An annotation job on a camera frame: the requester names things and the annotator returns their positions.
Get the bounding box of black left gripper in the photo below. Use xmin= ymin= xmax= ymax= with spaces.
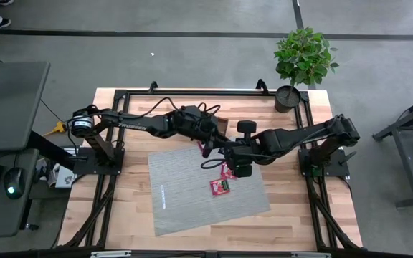
xmin=188 ymin=118 xmax=229 ymax=158

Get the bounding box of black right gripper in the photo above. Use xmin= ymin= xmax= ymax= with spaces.
xmin=224 ymin=132 xmax=277 ymax=178

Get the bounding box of wooden three-compartment box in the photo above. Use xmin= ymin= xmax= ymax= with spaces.
xmin=215 ymin=116 xmax=230 ymax=139

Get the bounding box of grey woven placemat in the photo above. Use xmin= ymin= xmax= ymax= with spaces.
xmin=146 ymin=144 xmax=272 ymax=237

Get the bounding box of green plant in black pot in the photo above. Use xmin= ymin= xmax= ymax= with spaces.
xmin=272 ymin=27 xmax=340 ymax=114

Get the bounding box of silver metal bar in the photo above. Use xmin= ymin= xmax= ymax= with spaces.
xmin=90 ymin=250 xmax=133 ymax=258
xmin=290 ymin=252 xmax=332 ymax=258

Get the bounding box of white box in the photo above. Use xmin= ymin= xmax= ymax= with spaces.
xmin=54 ymin=165 xmax=77 ymax=190

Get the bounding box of yellow power plug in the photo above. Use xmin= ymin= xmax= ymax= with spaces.
xmin=42 ymin=120 xmax=67 ymax=138

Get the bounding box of grey metal cart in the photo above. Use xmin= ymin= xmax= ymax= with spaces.
xmin=371 ymin=91 xmax=413 ymax=230

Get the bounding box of black diagonal desk beam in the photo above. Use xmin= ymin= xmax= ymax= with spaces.
xmin=29 ymin=130 xmax=82 ymax=171

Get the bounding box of black computer mouse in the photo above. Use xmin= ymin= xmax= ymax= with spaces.
xmin=3 ymin=166 xmax=26 ymax=200

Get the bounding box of dark grey side table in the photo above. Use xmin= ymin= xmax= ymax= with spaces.
xmin=0 ymin=60 xmax=52 ymax=153

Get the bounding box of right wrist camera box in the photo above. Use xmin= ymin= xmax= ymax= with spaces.
xmin=236 ymin=120 xmax=258 ymax=144

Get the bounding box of black floor cable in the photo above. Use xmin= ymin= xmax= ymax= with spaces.
xmin=39 ymin=98 xmax=92 ymax=132

